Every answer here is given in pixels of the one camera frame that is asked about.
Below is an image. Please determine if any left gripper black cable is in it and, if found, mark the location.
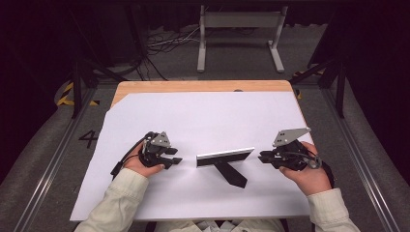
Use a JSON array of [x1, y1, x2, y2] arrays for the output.
[[109, 135, 150, 180]]

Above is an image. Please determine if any white sheet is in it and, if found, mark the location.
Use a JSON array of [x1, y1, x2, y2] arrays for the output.
[[70, 91, 315, 222]]

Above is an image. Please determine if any person's torso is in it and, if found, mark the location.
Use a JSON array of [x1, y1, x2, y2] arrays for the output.
[[154, 218, 286, 232]]

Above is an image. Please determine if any black picture frame with stand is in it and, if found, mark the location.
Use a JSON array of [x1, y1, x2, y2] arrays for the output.
[[195, 147, 255, 189]]

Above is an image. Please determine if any bundle of floor cables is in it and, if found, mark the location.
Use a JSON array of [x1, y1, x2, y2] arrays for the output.
[[145, 25, 201, 55]]

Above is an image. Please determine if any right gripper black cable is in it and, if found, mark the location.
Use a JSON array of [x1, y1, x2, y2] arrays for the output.
[[284, 150, 337, 189]]

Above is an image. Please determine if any person's right hand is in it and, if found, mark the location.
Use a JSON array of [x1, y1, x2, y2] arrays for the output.
[[278, 141, 334, 197]]

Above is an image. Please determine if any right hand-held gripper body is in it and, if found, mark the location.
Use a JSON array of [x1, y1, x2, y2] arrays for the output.
[[268, 127, 323, 172]]

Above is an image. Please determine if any aluminium floor rail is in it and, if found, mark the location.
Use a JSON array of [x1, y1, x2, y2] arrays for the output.
[[321, 88, 401, 232], [12, 86, 99, 232]]

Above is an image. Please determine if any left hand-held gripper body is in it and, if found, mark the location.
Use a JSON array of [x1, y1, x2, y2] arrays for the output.
[[138, 130, 175, 169]]

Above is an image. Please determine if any grey metal stand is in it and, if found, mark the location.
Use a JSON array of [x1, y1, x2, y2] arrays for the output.
[[196, 4, 289, 73]]

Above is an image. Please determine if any black metal stand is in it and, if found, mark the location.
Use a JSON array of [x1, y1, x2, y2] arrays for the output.
[[289, 57, 348, 120], [67, 6, 130, 120]]

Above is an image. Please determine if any wooden table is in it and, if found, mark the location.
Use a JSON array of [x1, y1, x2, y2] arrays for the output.
[[110, 79, 304, 117]]

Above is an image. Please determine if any yellow black floor tape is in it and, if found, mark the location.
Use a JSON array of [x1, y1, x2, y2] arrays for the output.
[[291, 69, 324, 101], [55, 81, 101, 107]]

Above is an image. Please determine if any person's left hand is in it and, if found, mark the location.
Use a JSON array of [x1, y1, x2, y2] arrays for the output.
[[123, 141, 165, 179]]

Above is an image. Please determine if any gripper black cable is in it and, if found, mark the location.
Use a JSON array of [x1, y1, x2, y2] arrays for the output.
[[284, 150, 337, 189], [109, 135, 150, 180]]

